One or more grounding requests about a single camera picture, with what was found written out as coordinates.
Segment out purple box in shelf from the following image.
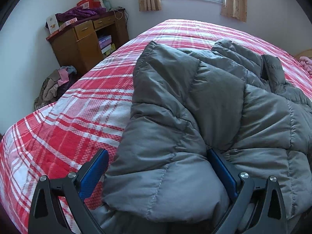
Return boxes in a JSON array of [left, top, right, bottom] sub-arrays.
[[98, 35, 112, 49]]

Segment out grey puffer down jacket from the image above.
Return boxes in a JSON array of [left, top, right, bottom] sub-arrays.
[[92, 40, 311, 233]]

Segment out pile of clothes on floor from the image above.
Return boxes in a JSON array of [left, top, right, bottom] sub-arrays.
[[34, 66, 78, 110]]

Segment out purple clothes on desk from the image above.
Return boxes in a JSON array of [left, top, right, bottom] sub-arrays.
[[56, 6, 106, 22]]

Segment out right beige curtain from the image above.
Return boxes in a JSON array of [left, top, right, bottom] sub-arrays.
[[221, 0, 247, 22]]

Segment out red white plaid bedspread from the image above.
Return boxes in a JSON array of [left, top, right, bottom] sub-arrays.
[[1, 19, 311, 233]]

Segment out pink pillow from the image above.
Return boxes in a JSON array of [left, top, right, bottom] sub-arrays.
[[299, 56, 312, 75]]

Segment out flat red white box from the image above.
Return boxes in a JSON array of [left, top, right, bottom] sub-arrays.
[[59, 18, 77, 31]]

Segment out brown wooden desk cabinet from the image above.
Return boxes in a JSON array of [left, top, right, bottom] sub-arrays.
[[47, 7, 129, 75]]

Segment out yellow box in shelf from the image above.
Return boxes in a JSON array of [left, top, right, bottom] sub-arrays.
[[102, 43, 116, 57]]

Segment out white carton box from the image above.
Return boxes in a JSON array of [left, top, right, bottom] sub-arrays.
[[46, 14, 59, 34]]

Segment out red gift box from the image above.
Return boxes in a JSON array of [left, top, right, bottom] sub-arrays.
[[77, 0, 101, 9]]

